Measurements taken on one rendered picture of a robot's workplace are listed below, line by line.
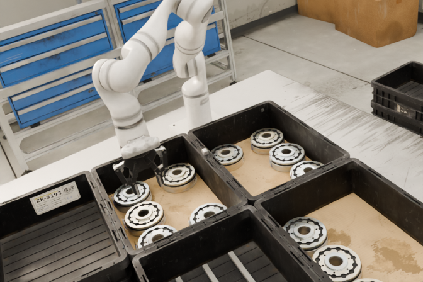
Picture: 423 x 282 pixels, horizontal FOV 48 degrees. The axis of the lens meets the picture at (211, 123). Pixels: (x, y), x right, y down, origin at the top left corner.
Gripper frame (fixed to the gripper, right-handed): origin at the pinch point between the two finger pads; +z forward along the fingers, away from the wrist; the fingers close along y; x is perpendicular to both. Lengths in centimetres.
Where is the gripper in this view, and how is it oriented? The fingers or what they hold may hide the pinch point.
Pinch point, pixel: (148, 185)
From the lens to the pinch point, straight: 122.7
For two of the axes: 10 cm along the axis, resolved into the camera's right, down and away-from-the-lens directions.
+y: -9.0, 3.4, -2.8
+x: 4.1, 4.1, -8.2
